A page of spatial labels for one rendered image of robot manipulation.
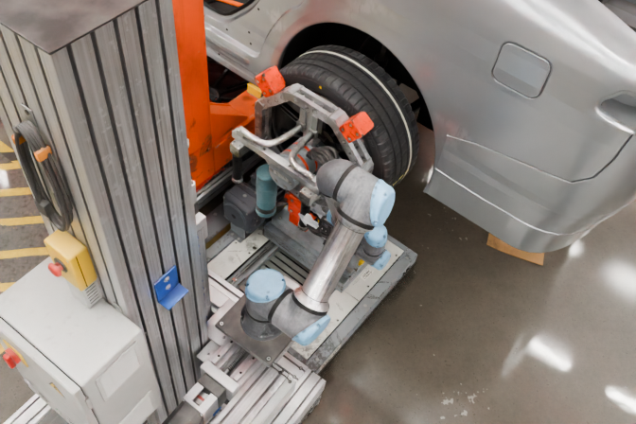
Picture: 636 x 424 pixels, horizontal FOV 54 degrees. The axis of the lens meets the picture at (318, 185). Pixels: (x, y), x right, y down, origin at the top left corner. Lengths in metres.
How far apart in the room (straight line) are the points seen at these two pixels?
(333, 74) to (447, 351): 1.43
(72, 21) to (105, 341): 0.81
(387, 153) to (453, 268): 1.15
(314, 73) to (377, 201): 0.78
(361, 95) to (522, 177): 0.63
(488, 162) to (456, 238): 1.19
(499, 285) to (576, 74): 1.59
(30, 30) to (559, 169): 1.63
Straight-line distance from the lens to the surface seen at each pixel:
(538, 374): 3.13
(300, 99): 2.27
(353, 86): 2.27
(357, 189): 1.67
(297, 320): 1.81
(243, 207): 2.83
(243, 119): 2.80
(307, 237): 2.96
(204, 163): 2.69
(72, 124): 1.10
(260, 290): 1.84
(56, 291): 1.69
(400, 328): 3.03
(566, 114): 2.03
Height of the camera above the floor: 2.63
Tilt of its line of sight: 49 degrees down
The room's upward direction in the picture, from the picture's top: 7 degrees clockwise
